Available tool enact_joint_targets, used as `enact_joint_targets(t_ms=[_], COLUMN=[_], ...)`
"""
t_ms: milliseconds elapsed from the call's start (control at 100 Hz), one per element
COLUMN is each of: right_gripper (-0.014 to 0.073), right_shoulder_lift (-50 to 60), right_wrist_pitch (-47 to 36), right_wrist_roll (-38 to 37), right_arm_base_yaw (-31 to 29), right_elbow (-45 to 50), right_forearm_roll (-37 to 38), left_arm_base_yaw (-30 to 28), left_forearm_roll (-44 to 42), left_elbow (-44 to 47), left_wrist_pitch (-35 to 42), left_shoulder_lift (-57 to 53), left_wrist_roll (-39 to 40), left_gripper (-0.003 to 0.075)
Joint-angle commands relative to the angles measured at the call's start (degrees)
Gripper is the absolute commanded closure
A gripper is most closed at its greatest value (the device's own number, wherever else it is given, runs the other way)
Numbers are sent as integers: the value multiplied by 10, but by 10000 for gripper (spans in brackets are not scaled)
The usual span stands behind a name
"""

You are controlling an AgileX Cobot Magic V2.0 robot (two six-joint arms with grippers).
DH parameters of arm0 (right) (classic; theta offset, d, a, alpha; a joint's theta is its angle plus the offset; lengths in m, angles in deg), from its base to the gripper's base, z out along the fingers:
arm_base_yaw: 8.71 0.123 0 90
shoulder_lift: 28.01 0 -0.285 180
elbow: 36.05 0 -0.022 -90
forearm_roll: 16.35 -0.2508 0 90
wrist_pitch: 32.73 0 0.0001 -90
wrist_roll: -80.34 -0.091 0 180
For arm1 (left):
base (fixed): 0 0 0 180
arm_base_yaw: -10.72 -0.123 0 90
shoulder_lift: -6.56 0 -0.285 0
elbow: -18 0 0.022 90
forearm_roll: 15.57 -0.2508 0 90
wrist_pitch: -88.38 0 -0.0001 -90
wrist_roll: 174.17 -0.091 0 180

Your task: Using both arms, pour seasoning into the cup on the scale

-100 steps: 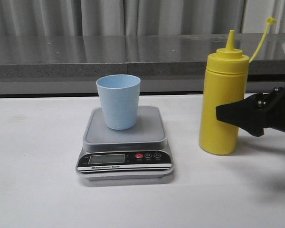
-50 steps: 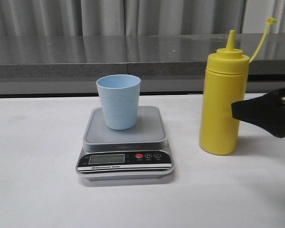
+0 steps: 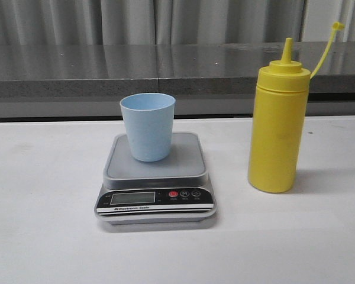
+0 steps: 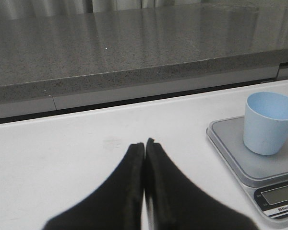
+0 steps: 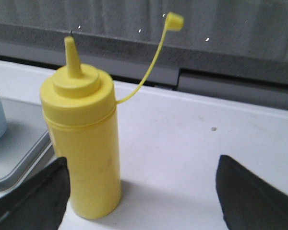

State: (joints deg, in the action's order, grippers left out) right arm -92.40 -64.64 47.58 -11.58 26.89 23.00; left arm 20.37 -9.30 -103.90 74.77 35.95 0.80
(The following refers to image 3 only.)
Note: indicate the yellow squeeze bottle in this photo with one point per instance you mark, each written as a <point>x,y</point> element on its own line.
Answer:
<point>281,97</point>

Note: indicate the light blue plastic cup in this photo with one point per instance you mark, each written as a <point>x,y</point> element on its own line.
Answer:
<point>148,119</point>

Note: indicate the silver electronic kitchen scale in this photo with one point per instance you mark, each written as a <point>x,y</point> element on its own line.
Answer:
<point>175,189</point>

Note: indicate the grey stone counter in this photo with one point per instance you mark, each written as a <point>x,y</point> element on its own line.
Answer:
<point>71,82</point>

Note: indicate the grey curtain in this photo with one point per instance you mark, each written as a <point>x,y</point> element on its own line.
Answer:
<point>171,22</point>

